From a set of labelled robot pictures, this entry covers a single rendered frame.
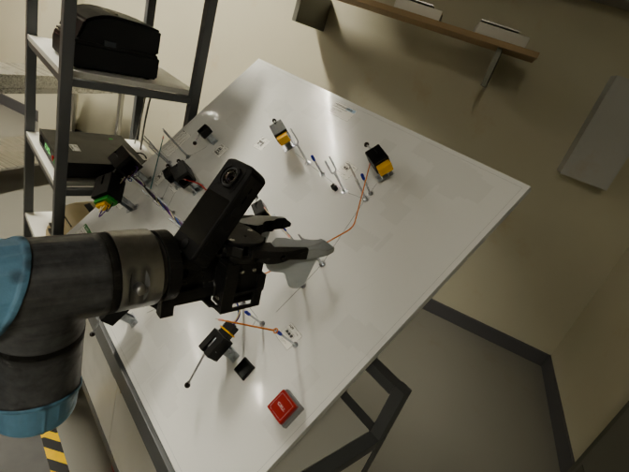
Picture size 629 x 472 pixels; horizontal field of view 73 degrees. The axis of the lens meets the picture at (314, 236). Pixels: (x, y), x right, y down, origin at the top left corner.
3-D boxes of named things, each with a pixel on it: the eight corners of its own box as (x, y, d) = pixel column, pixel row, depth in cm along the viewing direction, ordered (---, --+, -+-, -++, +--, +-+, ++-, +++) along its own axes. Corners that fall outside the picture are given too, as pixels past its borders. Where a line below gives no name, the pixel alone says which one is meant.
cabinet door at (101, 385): (108, 445, 142) (120, 358, 126) (66, 338, 175) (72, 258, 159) (113, 442, 143) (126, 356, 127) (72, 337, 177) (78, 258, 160)
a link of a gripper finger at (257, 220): (266, 247, 61) (226, 264, 53) (273, 209, 59) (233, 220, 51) (285, 255, 60) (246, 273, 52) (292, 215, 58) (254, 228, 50)
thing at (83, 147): (57, 179, 155) (58, 162, 152) (37, 142, 176) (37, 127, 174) (147, 180, 177) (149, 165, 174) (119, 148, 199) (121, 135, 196)
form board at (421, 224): (65, 240, 158) (62, 237, 156) (260, 62, 170) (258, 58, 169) (211, 536, 86) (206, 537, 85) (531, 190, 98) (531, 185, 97)
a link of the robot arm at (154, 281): (95, 219, 40) (128, 255, 35) (143, 216, 43) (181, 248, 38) (92, 288, 42) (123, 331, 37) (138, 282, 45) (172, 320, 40)
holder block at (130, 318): (106, 337, 122) (78, 326, 115) (137, 307, 124) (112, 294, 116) (110, 348, 120) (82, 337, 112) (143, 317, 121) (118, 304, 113)
